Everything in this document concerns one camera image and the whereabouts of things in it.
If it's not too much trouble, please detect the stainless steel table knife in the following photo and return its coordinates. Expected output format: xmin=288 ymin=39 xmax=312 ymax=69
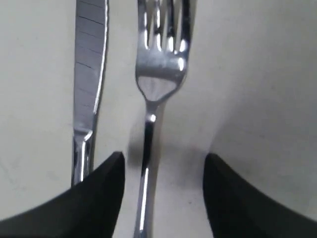
xmin=71 ymin=0 xmax=108 ymax=185

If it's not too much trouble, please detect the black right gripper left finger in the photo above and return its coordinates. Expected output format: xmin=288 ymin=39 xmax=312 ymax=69
xmin=0 ymin=151 xmax=125 ymax=238

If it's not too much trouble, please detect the stainless steel fork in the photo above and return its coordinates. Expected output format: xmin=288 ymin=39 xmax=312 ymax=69
xmin=133 ymin=0 xmax=196 ymax=238

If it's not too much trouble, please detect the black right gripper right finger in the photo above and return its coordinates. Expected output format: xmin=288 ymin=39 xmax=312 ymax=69
xmin=203 ymin=153 xmax=317 ymax=238

